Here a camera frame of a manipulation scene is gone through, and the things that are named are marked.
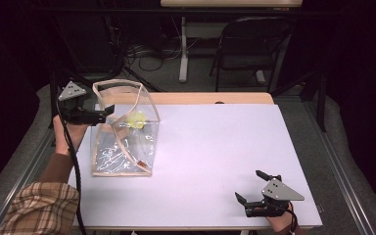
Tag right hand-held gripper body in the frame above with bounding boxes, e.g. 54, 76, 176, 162
244, 174, 306, 218

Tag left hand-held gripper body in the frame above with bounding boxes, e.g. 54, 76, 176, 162
57, 80, 108, 127

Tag yellow shuttlecock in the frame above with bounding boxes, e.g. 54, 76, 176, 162
126, 111, 148, 130

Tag clear plastic bag beige trim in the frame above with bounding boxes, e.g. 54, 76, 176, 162
90, 78, 162, 177

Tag person's left hand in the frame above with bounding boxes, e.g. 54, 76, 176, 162
52, 114, 90, 157

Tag person's right hand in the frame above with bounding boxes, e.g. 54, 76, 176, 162
264, 201, 298, 235

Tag black folding chair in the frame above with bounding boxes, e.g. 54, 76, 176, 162
210, 16, 296, 94

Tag light wooden desk white legs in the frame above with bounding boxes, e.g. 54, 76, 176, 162
160, 0, 304, 84

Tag black wrist cord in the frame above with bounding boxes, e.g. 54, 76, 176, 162
285, 205, 301, 235

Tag thick black cable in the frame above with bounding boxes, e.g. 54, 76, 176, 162
55, 96, 88, 235

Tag bundle of floor cables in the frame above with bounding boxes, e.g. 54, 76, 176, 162
122, 38, 185, 72

